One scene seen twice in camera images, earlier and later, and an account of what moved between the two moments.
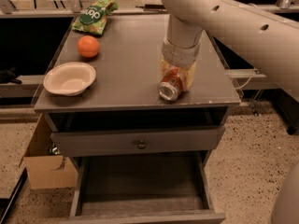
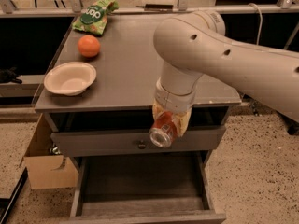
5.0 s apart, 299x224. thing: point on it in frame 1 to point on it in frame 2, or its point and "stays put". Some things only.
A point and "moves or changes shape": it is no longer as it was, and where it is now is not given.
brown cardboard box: x=46 y=170 stays put
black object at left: x=8 y=76 stays put
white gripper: x=179 y=55 to x=172 y=101
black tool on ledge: x=152 y=7 stays put
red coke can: x=171 y=86 moves or changes shape
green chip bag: x=93 y=18 stays put
